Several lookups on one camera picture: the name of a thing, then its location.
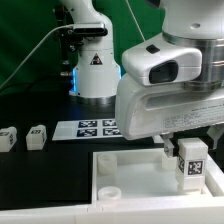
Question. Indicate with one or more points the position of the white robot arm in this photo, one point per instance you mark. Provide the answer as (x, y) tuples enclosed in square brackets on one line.
[(170, 83)]

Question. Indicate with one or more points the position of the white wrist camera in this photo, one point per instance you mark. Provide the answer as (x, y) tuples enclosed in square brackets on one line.
[(157, 62)]

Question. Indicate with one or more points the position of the white L-shaped fence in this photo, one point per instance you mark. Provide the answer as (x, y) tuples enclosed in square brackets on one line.
[(167, 210)]

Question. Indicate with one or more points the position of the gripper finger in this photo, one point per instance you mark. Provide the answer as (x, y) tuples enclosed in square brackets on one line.
[(171, 147), (215, 132)]

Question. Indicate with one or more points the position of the white marker sheet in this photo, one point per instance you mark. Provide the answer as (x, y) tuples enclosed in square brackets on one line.
[(86, 129)]

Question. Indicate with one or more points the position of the white square tabletop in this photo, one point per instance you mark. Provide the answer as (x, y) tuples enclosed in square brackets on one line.
[(140, 173)]

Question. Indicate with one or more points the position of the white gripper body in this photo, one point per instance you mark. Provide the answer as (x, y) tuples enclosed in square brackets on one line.
[(148, 111)]

